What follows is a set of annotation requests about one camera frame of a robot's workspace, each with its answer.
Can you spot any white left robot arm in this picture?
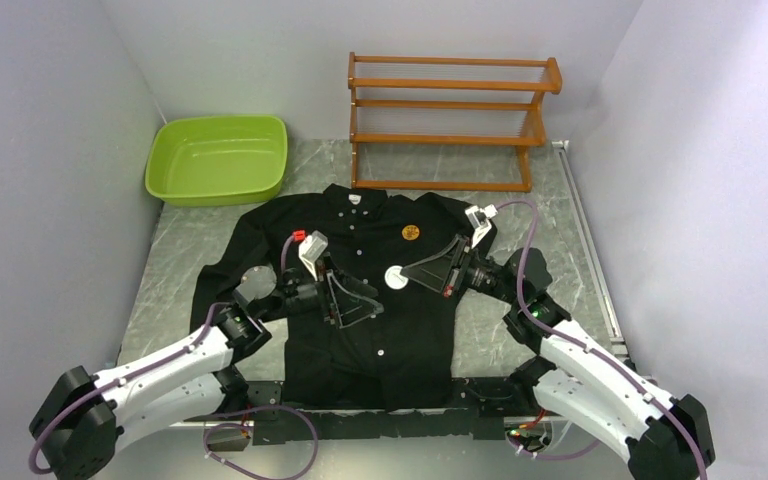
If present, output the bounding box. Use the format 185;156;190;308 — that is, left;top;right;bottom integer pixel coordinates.
28;263;384;479

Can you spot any black button shirt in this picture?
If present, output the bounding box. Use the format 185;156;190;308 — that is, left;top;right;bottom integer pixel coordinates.
191;185;473;411

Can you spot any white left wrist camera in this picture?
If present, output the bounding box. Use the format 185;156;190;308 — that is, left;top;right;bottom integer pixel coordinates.
298;230;328;280

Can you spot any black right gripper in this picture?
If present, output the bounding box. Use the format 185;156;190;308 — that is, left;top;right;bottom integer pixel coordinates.
400;235;521;307

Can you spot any white round brooch back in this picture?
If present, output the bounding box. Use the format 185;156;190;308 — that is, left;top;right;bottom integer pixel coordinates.
384;265;409;290

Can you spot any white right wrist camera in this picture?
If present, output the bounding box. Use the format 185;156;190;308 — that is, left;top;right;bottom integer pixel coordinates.
464;204;498;249

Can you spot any orange wooden shoe rack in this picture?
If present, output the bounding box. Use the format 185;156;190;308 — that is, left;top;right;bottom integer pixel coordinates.
347;52;564;193

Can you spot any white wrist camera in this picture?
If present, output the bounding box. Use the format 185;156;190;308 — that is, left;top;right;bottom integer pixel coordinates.
464;204;498;249
298;230;328;280

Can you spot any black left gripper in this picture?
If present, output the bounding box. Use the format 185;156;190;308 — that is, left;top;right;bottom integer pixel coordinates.
259;253;383;328

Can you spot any green plastic basin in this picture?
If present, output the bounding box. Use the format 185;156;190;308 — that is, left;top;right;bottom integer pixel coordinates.
144;115;288;207

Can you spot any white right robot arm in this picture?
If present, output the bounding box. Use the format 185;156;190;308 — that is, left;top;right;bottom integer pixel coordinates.
385;235;716;479

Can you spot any aluminium table edge rail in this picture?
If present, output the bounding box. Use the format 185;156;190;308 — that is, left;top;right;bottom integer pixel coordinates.
550;140;637;371

